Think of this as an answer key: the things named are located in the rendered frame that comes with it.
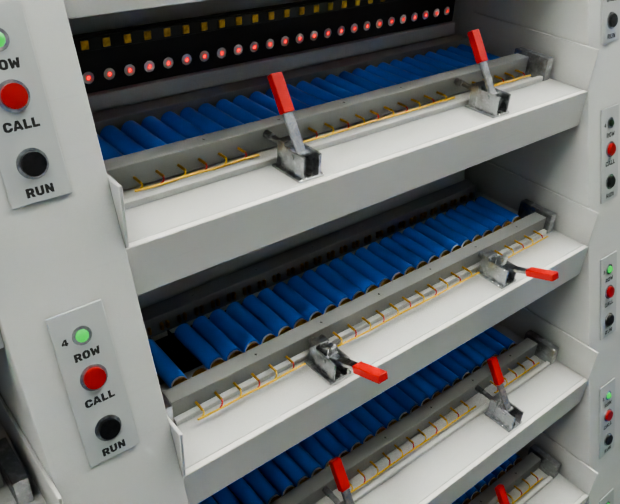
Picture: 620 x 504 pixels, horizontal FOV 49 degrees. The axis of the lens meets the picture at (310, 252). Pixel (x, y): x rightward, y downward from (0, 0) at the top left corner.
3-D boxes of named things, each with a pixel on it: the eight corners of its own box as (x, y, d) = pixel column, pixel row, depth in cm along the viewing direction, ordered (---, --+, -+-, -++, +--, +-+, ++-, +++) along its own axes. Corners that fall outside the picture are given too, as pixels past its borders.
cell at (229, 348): (195, 315, 70) (230, 350, 66) (209, 315, 71) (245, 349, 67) (189, 330, 70) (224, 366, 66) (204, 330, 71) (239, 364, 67)
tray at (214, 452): (579, 274, 92) (599, 212, 86) (185, 511, 58) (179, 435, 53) (463, 211, 104) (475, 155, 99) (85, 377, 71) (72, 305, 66)
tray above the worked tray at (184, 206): (578, 125, 85) (611, 11, 77) (131, 298, 52) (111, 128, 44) (453, 77, 97) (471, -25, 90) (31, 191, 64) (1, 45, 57)
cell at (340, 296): (313, 280, 79) (350, 308, 75) (300, 285, 78) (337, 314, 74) (313, 267, 78) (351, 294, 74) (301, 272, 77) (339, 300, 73)
